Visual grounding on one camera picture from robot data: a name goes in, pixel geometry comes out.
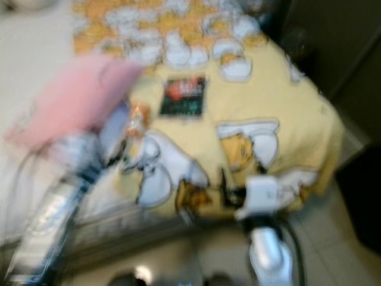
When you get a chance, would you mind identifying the pink plush pillow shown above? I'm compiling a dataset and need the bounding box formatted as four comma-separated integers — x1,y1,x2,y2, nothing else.
6,55,146,158

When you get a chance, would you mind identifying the dark red green book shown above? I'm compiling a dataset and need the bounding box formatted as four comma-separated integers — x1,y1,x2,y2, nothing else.
160,76,208,117

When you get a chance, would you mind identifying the yellow cartoon egg blanket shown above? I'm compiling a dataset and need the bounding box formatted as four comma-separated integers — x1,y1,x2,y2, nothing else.
71,0,346,218

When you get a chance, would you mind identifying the dark wardrobe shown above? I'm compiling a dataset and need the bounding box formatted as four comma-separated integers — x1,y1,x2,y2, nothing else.
268,0,381,132

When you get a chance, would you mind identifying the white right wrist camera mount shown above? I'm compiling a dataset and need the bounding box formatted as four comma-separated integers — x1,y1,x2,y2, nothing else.
235,175,289,221

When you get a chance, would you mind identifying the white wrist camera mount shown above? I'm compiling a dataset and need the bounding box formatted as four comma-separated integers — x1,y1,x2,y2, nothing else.
235,175,289,221
63,132,114,170

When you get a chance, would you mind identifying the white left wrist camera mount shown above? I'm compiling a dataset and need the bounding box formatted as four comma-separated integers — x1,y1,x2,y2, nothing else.
63,132,114,170

